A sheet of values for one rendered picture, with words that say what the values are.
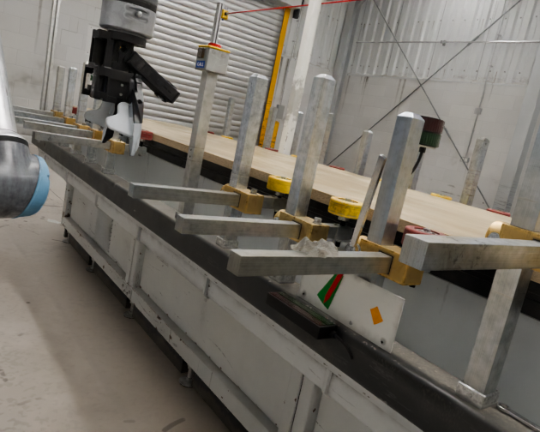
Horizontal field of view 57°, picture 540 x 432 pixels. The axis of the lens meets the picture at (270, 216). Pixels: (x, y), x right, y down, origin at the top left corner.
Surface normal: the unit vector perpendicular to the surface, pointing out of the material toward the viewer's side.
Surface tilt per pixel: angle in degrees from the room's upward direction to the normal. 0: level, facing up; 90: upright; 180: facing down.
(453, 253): 90
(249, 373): 90
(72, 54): 90
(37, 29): 90
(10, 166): 58
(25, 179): 69
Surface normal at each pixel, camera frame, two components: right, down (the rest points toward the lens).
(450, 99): -0.79, -0.05
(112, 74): 0.58, 0.26
